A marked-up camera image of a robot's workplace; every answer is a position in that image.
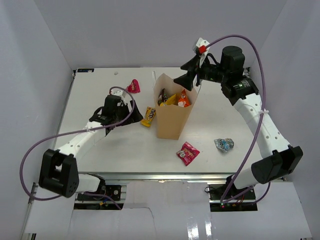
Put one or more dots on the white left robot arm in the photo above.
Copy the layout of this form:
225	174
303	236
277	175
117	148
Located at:
59	168

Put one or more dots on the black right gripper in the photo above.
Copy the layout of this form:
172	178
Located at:
186	80

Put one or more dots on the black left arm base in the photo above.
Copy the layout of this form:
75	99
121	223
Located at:
113	191

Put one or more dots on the brown purple M&M's packet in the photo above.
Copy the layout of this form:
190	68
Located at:
162	98

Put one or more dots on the yellow M&M's packet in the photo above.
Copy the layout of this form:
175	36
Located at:
149	116
172	100

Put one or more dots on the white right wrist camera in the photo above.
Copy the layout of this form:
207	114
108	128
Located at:
200	49

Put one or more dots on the blue label left corner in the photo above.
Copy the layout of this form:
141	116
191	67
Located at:
85	70

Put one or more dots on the pink candy packet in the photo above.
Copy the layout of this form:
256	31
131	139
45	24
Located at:
187	153

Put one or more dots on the red heart candy packet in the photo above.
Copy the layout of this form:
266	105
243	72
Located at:
134	87

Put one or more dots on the brown paper bag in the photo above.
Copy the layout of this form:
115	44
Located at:
171	119

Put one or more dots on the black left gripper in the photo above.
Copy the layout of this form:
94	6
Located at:
135	117

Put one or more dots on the silver blue snack packet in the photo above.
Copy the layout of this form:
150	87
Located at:
224	144

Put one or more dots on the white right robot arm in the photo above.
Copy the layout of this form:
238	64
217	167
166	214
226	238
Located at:
279	158

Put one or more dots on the orange white snack bag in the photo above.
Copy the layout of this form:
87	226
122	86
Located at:
183	100

